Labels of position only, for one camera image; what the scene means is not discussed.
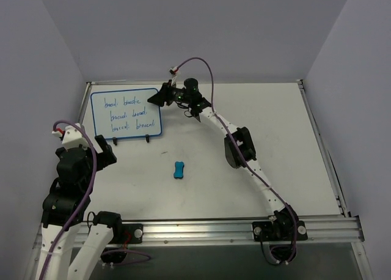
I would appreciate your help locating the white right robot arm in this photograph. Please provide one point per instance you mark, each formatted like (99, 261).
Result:
(239, 151)

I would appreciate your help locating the blue framed small whiteboard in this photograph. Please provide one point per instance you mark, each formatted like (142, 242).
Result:
(124, 114)

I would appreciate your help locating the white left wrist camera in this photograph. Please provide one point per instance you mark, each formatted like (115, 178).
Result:
(70, 138)

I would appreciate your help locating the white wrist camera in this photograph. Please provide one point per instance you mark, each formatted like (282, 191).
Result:
(174, 71)
(70, 138)

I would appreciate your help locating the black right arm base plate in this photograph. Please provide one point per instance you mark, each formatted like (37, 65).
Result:
(268, 231)

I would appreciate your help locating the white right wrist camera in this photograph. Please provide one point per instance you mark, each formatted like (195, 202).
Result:
(174, 71)

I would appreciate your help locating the aluminium front rail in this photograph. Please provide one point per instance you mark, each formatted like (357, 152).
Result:
(212, 232)

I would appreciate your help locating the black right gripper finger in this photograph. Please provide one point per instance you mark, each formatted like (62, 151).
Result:
(158, 99)
(166, 87)

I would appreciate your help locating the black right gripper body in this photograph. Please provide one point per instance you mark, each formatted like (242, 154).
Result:
(167, 92)

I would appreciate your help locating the blue bone shaped eraser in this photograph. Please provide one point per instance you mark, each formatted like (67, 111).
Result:
(178, 170)

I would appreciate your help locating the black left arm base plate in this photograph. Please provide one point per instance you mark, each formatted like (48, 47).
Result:
(128, 233)

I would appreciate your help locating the wire whiteboard stand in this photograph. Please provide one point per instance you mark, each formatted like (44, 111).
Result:
(115, 140)

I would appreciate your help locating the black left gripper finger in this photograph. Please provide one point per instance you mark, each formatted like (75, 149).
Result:
(104, 159)
(101, 141)

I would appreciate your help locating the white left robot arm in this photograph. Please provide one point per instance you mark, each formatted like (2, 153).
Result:
(64, 209)

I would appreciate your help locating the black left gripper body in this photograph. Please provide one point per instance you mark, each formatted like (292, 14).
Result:
(104, 153)

